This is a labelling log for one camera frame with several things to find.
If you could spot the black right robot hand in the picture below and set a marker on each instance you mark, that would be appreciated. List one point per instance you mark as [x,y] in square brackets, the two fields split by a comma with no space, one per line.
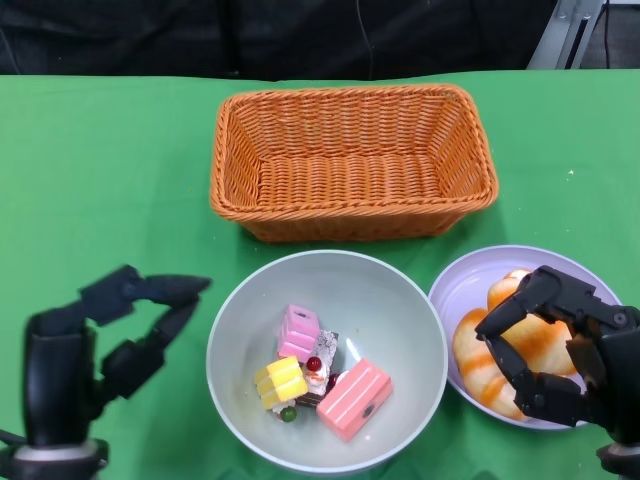
[620,380]

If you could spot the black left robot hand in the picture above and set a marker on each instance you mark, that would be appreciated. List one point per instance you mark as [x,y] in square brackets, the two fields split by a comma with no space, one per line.
[55,380]

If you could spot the large round twisted bread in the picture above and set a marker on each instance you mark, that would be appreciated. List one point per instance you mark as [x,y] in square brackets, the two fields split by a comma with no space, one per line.
[540,345]

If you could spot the small orange striped bread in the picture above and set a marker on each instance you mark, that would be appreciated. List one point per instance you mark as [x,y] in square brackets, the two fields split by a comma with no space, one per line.
[475,365]

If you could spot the yellow cake slice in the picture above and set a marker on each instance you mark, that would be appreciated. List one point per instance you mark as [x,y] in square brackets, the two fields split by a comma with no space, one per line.
[282,380]

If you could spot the pink cake slice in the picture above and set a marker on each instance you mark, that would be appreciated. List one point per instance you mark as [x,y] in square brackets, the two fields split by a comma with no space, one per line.
[297,330]

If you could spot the salmon striped cake block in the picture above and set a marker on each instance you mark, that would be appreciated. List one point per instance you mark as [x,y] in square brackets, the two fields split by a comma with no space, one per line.
[355,400]

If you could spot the chocolate cake slice with cherry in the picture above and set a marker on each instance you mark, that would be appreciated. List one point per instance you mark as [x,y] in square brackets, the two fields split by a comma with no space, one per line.
[325,345]

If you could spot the grey round bowl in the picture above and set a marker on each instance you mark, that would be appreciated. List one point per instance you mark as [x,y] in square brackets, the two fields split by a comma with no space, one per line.
[350,285]

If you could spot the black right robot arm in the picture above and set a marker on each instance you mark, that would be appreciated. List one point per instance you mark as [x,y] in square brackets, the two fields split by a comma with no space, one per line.
[622,460]

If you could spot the lilac round plate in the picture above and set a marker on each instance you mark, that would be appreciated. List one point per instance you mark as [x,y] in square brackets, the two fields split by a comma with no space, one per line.
[465,280]

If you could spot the orange wicker basket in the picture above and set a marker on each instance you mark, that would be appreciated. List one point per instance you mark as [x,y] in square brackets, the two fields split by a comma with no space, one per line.
[350,175]

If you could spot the green tablecloth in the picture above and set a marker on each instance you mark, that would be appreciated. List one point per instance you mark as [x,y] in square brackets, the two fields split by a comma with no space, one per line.
[100,175]

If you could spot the black backdrop curtain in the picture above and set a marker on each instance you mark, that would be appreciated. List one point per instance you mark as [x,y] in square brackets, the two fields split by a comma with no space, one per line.
[150,35]

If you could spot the grey metal frame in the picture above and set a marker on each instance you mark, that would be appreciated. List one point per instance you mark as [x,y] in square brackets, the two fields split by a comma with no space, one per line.
[555,40]

